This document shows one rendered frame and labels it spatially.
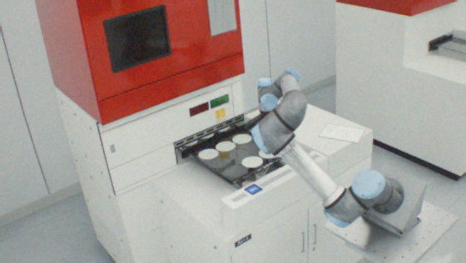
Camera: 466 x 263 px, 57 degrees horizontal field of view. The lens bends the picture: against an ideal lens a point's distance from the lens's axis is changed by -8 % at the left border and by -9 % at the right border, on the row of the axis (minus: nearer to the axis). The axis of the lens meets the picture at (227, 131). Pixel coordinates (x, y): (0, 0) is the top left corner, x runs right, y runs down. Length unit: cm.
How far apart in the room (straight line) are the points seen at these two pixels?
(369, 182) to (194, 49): 102
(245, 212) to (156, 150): 63
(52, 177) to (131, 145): 171
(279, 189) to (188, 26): 84
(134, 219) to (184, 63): 84
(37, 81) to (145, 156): 149
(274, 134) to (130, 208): 96
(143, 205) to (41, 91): 150
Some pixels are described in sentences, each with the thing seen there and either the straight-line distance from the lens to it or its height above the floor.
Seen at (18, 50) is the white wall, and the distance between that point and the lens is 347.
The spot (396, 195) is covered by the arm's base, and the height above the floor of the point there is 98.
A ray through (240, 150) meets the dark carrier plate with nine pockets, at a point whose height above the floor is 90.
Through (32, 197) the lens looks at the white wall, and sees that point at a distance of 388.
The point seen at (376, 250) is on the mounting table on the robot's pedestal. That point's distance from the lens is 188.
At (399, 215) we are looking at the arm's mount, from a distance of 194.
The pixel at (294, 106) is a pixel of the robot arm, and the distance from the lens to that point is 172.
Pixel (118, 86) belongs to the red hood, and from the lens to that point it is 205.
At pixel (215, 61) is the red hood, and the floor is 134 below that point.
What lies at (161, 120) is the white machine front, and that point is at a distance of 227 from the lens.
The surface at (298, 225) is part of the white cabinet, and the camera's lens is 221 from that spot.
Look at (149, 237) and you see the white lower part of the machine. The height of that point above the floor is 49.
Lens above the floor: 208
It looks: 28 degrees down
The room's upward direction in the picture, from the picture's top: 6 degrees counter-clockwise
